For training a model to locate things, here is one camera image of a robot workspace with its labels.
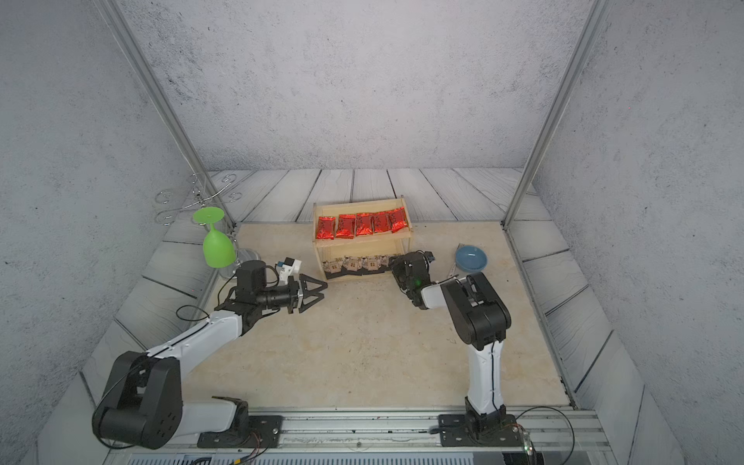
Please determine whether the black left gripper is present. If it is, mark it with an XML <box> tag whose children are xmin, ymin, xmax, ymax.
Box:
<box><xmin>254</xmin><ymin>275</ymin><xmax>327</xmax><ymax>315</ymax></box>

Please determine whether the red tea bag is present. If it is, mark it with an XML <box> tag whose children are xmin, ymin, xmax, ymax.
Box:
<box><xmin>387</xmin><ymin>207</ymin><xmax>409</xmax><ymax>234</ymax></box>
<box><xmin>316</xmin><ymin>216</ymin><xmax>336</xmax><ymax>240</ymax></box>
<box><xmin>372</xmin><ymin>211</ymin><xmax>391</xmax><ymax>234</ymax></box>
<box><xmin>355</xmin><ymin>213</ymin><xmax>374</xmax><ymax>238</ymax></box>
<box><xmin>335</xmin><ymin>214</ymin><xmax>357</xmax><ymax>239</ymax></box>

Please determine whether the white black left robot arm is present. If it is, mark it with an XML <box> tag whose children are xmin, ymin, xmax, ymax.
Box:
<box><xmin>91</xmin><ymin>259</ymin><xmax>327</xmax><ymax>456</ymax></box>

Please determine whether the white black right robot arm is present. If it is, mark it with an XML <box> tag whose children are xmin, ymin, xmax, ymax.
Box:
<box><xmin>389</xmin><ymin>251</ymin><xmax>525</xmax><ymax>447</ymax></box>

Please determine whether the wooden two-tier shelf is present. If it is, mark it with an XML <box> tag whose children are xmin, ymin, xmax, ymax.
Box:
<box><xmin>312</xmin><ymin>198</ymin><xmax>414</xmax><ymax>281</ymax></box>

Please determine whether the blue ceramic bowl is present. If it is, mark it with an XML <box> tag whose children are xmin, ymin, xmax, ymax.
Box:
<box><xmin>455</xmin><ymin>245</ymin><xmax>488</xmax><ymax>273</ymax></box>

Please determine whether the green plastic wine glass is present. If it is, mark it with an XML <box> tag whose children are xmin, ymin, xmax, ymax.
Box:
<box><xmin>193</xmin><ymin>207</ymin><xmax>238</xmax><ymax>269</ymax></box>

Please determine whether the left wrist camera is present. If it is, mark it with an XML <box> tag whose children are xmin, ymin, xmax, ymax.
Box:
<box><xmin>275</xmin><ymin>257</ymin><xmax>301</xmax><ymax>286</ymax></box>

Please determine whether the silver wire glass rack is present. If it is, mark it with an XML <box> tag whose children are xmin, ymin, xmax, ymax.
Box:
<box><xmin>154</xmin><ymin>170</ymin><xmax>260</xmax><ymax>280</ymax></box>

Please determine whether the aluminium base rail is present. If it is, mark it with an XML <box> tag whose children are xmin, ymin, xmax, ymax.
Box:
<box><xmin>103</xmin><ymin>406</ymin><xmax>617</xmax><ymax>465</ymax></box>

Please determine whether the right aluminium frame post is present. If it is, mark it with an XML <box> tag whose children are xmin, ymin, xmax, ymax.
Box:
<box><xmin>502</xmin><ymin>0</ymin><xmax>612</xmax><ymax>232</ymax></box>

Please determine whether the aluminium frame post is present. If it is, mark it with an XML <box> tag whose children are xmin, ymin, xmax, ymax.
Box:
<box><xmin>94</xmin><ymin>0</ymin><xmax>236</xmax><ymax>234</ymax></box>
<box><xmin>502</xmin><ymin>0</ymin><xmax>612</xmax><ymax>232</ymax></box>

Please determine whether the left aluminium frame post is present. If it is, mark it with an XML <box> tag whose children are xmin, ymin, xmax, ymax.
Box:
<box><xmin>94</xmin><ymin>0</ymin><xmax>236</xmax><ymax>234</ymax></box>

